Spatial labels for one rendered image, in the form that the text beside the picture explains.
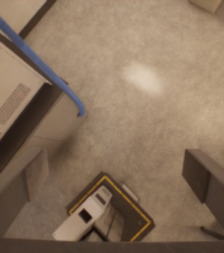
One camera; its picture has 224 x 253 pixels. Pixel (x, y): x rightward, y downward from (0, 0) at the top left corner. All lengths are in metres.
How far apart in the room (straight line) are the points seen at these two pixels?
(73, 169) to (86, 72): 0.96
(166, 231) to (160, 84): 1.31
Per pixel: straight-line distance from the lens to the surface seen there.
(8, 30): 0.81
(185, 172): 0.17
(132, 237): 1.52
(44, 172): 0.17
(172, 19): 2.18
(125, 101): 1.74
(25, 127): 1.13
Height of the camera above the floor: 1.67
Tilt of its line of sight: 79 degrees down
